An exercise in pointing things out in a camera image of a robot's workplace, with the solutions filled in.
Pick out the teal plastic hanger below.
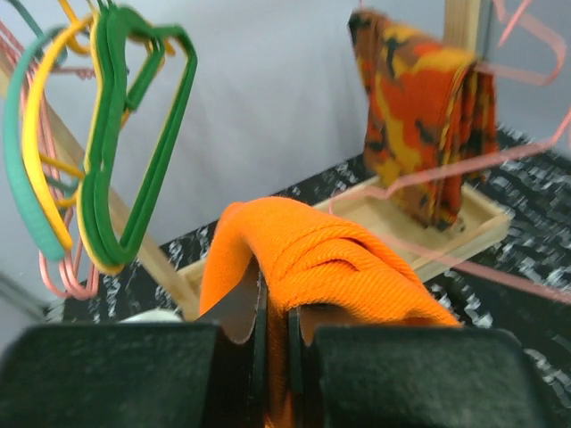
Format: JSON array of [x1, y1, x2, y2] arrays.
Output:
[[3, 25, 70, 263]]

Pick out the white perforated plastic basket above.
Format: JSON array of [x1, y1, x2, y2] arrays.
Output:
[[121, 309, 183, 323]]

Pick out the wooden tray base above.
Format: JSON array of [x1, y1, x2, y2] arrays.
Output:
[[180, 178, 510, 310]]

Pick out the pink wire hanger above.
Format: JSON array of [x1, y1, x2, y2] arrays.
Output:
[[468, 1, 570, 87], [327, 106, 571, 307], [1, 25, 98, 300]]

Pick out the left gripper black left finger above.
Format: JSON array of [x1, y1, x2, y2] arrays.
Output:
[[1, 261, 267, 427]]

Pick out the wooden clothes rack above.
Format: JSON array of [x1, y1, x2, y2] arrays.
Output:
[[0, 0, 485, 320]]

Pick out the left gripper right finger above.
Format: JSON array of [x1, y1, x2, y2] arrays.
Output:
[[288, 307, 570, 427]]

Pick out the camouflage orange trousers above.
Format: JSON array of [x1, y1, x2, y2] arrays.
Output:
[[347, 9, 500, 231]]

